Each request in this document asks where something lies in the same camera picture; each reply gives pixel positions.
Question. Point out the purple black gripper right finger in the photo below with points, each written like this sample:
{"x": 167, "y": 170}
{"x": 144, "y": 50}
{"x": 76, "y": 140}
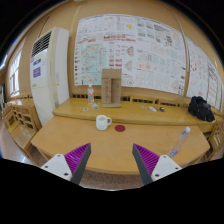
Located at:
{"x": 151, "y": 166}

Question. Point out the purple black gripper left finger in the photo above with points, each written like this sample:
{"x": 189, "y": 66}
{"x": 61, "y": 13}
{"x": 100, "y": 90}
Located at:
{"x": 70, "y": 166}

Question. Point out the clear plastic water bottle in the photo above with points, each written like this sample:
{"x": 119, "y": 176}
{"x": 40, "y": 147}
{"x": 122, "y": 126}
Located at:
{"x": 180, "y": 142}

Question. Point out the red-labelled water bottle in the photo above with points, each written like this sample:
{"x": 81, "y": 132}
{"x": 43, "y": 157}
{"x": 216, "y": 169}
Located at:
{"x": 90, "y": 94}

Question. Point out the red round coaster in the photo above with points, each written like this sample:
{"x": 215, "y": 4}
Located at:
{"x": 120, "y": 128}

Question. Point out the white ceramic mug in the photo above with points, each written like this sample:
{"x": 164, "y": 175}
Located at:
{"x": 102, "y": 122}

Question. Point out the small items on desk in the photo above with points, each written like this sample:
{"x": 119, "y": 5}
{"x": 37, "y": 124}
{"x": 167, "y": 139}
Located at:
{"x": 153, "y": 108}

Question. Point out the wooden chair left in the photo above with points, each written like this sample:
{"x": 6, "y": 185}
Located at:
{"x": 21, "y": 120}

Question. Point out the wooden chair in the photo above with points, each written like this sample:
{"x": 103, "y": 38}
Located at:
{"x": 216, "y": 140}
{"x": 21, "y": 120}

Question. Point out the wooden chair right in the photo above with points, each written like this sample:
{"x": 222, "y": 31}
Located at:
{"x": 216, "y": 140}

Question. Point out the black bag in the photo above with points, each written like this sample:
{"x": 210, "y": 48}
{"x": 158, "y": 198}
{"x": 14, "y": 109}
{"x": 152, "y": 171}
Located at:
{"x": 199, "y": 108}

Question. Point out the brown cardboard box stand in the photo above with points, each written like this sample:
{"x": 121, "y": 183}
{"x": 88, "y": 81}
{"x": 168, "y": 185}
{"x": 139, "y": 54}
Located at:
{"x": 111, "y": 88}

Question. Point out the white floor air conditioner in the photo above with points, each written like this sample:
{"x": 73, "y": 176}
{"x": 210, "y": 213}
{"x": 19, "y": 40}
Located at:
{"x": 48, "y": 72}

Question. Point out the right wall poster sheet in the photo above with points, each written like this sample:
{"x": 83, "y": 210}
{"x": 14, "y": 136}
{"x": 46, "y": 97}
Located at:
{"x": 204, "y": 79}

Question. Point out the window with frame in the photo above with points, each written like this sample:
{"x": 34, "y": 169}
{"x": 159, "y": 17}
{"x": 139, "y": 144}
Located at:
{"x": 14, "y": 71}

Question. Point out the large wall poster sheet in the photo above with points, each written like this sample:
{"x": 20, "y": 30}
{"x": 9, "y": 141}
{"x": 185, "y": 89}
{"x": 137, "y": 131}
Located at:
{"x": 150, "y": 54}

